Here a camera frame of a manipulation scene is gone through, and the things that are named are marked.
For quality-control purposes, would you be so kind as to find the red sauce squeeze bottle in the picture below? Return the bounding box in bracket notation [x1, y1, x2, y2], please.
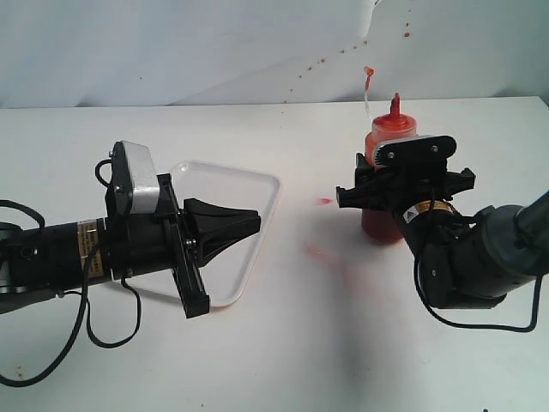
[361, 66, 417, 245]

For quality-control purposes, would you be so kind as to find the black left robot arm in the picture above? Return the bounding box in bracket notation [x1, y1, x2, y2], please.
[1, 173, 261, 318]

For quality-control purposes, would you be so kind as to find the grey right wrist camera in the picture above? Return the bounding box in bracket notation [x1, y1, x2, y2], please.
[367, 135, 457, 170]

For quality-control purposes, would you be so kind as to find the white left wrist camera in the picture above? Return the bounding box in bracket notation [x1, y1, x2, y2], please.
[111, 140, 160, 215]

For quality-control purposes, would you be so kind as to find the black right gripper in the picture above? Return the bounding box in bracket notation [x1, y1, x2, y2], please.
[335, 153, 476, 210]

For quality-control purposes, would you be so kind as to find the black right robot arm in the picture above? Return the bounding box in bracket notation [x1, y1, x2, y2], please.
[336, 150, 548, 309]

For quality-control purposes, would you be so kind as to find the white rectangular plastic tray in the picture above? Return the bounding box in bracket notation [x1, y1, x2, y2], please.
[170, 161, 281, 309]

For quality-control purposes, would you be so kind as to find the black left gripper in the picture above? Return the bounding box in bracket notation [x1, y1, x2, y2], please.
[106, 173, 261, 318]

